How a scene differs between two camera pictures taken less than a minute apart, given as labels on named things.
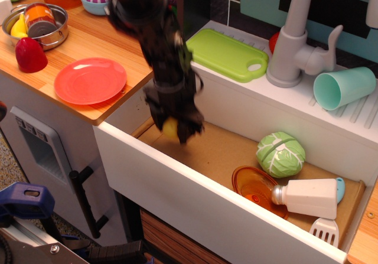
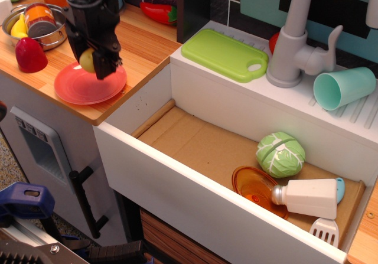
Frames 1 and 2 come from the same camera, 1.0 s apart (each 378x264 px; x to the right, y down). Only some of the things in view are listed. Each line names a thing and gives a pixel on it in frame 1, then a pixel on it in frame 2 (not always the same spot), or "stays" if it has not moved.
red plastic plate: [90, 81] stays
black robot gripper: [172, 93] to [93, 16]
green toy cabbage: [281, 154] stays
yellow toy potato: [170, 127] to [86, 60]
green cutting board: [227, 55] stays
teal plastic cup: [332, 90] stays
